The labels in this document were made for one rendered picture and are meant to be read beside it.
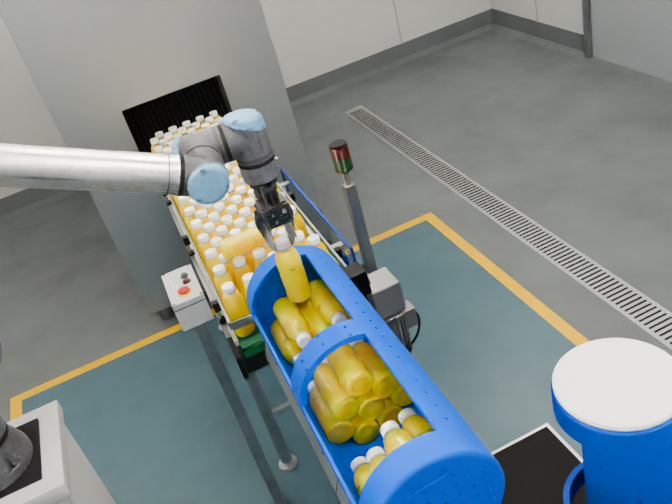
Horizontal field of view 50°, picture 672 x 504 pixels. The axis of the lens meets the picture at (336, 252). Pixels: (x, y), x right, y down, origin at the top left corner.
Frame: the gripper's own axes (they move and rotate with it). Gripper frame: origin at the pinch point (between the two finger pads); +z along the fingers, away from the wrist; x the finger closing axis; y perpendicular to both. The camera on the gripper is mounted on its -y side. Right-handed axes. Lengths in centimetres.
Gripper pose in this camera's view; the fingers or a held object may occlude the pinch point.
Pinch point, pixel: (281, 242)
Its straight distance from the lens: 186.8
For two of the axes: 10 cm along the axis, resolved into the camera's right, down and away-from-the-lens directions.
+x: 9.0, -3.8, 2.0
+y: 3.6, 4.4, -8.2
